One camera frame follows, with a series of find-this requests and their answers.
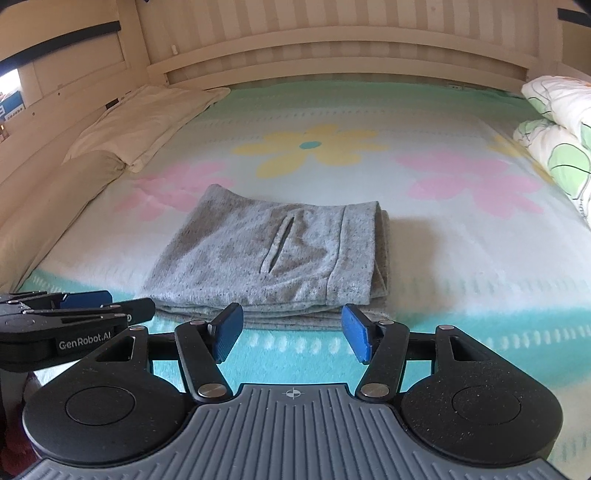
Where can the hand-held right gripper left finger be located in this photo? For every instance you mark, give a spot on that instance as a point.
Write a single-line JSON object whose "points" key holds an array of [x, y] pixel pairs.
{"points": [[228, 332]]}

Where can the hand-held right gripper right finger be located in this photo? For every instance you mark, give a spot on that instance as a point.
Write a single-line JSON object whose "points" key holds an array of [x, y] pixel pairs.
{"points": [[358, 334]]}

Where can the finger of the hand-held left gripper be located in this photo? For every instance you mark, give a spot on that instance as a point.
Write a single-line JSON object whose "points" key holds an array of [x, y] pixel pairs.
{"points": [[138, 309], [85, 299]]}

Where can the grey pants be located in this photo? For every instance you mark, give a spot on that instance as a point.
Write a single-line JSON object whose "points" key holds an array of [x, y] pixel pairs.
{"points": [[258, 258]]}

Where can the long cream pillow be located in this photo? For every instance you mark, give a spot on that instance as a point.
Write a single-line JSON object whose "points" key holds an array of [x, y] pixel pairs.
{"points": [[55, 203]]}

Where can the flat cream pillow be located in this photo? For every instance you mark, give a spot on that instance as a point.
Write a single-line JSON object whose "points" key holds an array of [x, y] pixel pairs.
{"points": [[147, 115]]}

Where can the dark socket plate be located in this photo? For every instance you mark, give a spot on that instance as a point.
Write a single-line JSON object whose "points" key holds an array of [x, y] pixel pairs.
{"points": [[112, 104]]}

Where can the flower print blanket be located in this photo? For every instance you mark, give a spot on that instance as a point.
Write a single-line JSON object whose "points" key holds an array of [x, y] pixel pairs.
{"points": [[323, 138]]}

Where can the blue cardboard box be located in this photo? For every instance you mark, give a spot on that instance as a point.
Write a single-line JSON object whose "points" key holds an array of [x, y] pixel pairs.
{"points": [[11, 105]]}

